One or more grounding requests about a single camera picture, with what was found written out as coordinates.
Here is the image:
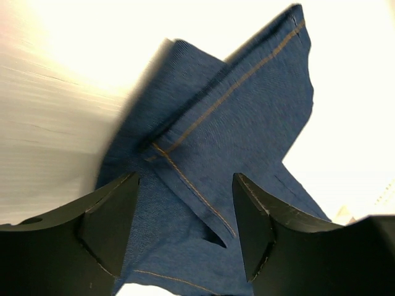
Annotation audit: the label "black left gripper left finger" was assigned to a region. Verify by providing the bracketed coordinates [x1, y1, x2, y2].
[1, 173, 139, 296]

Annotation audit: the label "dark blue denim trousers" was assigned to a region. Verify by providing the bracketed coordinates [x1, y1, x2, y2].
[96, 4, 325, 295]

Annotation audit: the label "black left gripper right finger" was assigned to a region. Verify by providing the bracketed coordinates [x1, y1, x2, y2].
[232, 173, 394, 295]

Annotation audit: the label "white perforated plastic basket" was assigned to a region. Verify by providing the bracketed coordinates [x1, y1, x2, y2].
[331, 179, 394, 225]

